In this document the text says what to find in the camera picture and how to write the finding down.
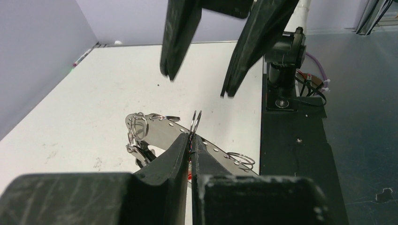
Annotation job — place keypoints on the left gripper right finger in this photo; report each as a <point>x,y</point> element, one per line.
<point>220,198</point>

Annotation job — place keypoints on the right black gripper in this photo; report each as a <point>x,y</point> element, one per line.
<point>264,26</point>

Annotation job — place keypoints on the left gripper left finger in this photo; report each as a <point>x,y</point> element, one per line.
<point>154,195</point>

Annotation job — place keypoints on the large silver keyring plate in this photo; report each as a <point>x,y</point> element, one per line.
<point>161,131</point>

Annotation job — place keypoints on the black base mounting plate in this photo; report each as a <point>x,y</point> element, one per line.
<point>293,140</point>

